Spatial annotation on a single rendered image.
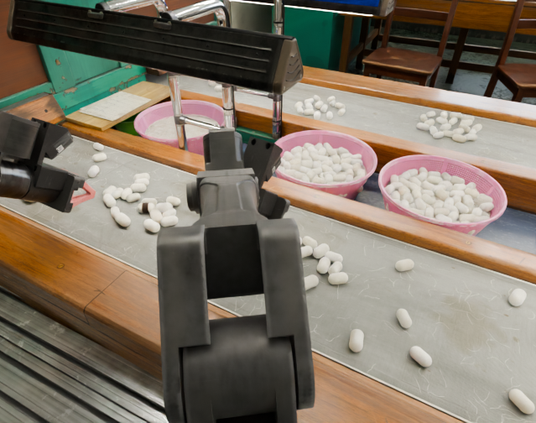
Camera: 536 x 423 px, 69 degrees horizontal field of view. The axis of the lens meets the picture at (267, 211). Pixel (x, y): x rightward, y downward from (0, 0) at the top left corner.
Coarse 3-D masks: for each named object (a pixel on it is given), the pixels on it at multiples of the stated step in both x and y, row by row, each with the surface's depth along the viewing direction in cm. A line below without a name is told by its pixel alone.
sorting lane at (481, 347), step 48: (96, 192) 89; (144, 192) 89; (96, 240) 76; (144, 240) 76; (336, 240) 76; (384, 240) 76; (336, 288) 67; (384, 288) 67; (432, 288) 67; (480, 288) 67; (528, 288) 67; (336, 336) 59; (384, 336) 59; (432, 336) 59; (480, 336) 59; (528, 336) 59; (384, 384) 53; (432, 384) 53; (480, 384) 53; (528, 384) 53
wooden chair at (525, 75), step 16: (528, 0) 224; (512, 16) 231; (512, 32) 232; (496, 64) 246; (512, 64) 244; (528, 64) 244; (496, 80) 249; (512, 80) 223; (528, 80) 223; (528, 96) 221
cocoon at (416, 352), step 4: (412, 348) 56; (416, 348) 56; (420, 348) 56; (412, 352) 56; (416, 352) 55; (420, 352) 55; (424, 352) 55; (412, 356) 56; (416, 356) 55; (420, 356) 55; (424, 356) 55; (428, 356) 55; (416, 360) 55; (420, 360) 55; (424, 360) 54; (428, 360) 54; (420, 364) 55; (424, 364) 54; (428, 364) 54
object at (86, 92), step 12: (108, 72) 122; (120, 72) 125; (132, 72) 130; (144, 72) 135; (84, 84) 115; (96, 84) 119; (108, 84) 123; (120, 84) 127; (132, 84) 131; (60, 96) 110; (72, 96) 113; (84, 96) 116; (96, 96) 120; (108, 96) 124; (72, 108) 114
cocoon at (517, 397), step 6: (510, 390) 52; (516, 390) 51; (510, 396) 51; (516, 396) 50; (522, 396) 50; (516, 402) 50; (522, 402) 50; (528, 402) 50; (522, 408) 50; (528, 408) 49; (534, 408) 50
